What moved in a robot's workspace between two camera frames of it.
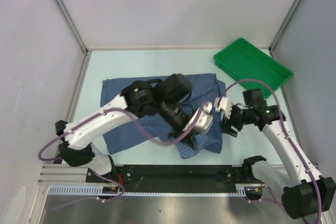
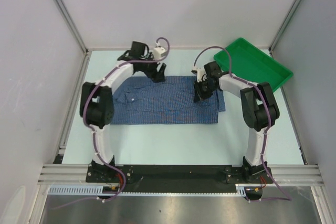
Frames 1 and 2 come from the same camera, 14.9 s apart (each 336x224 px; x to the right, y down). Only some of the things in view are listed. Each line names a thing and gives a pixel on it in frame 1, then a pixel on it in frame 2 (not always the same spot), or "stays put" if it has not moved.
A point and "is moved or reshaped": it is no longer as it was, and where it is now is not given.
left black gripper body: [174, 115] → [149, 69]
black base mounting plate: [140, 179] stays put
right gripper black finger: [230, 131] → [197, 97]
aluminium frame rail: [63, 174] stays put
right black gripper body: [238, 118] → [205, 89]
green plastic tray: [243, 61] stays put
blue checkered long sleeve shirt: [151, 127] is moved or reshaped
